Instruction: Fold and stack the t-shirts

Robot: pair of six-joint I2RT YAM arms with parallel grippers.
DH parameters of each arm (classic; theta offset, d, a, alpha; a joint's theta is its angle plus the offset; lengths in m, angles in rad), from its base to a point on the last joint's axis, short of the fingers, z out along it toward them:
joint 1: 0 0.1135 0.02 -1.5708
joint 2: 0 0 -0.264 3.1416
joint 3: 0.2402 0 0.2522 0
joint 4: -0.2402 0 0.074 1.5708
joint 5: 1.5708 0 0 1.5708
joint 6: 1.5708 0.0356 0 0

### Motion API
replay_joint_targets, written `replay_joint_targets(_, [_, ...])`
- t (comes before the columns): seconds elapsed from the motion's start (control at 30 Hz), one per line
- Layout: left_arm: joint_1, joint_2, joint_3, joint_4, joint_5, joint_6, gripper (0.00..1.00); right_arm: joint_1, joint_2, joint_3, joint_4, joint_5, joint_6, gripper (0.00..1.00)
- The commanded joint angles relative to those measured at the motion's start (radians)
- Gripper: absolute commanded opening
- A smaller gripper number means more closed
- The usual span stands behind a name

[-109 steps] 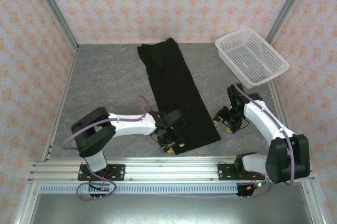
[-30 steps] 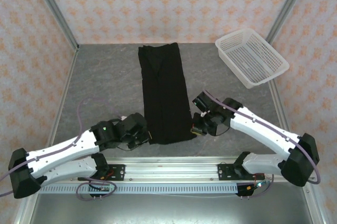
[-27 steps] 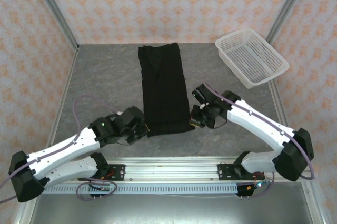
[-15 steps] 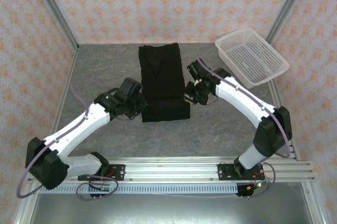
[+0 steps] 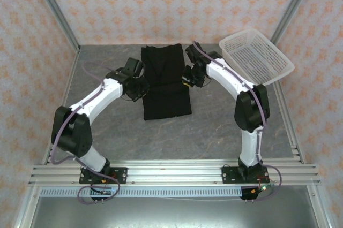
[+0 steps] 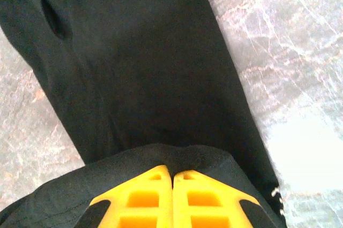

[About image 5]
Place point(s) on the aluminium corner frame post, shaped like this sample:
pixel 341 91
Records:
pixel 291 8
pixel 55 8

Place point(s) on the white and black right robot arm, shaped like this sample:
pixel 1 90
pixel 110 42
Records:
pixel 227 75

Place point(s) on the small control circuit board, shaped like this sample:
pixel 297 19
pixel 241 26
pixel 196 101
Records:
pixel 264 188
pixel 105 191

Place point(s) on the aluminium lower frame strut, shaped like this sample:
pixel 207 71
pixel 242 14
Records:
pixel 25 209
pixel 319 206

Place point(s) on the aluminium base rail beam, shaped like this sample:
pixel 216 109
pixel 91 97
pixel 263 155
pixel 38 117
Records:
pixel 174 171

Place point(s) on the black t-shirt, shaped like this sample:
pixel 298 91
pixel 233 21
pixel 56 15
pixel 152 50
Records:
pixel 166 99

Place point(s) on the grey metal lower panel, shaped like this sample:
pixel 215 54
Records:
pixel 174 214

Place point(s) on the white perforated plastic basket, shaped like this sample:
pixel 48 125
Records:
pixel 254 56

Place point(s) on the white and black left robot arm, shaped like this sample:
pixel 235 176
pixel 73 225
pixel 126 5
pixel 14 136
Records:
pixel 101 97

